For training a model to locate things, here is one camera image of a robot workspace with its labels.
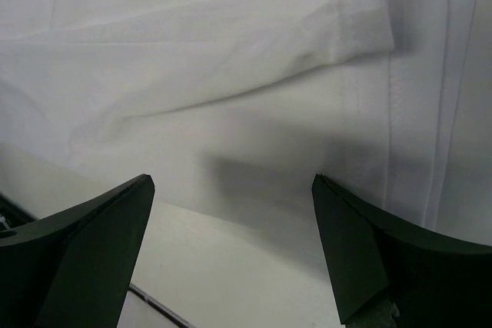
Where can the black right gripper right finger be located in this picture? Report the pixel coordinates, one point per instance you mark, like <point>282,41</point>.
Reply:
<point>388,272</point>

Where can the white t shirt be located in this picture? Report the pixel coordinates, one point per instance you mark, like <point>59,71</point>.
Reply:
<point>233,105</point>

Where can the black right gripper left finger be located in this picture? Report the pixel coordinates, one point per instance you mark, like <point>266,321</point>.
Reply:
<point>73,268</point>

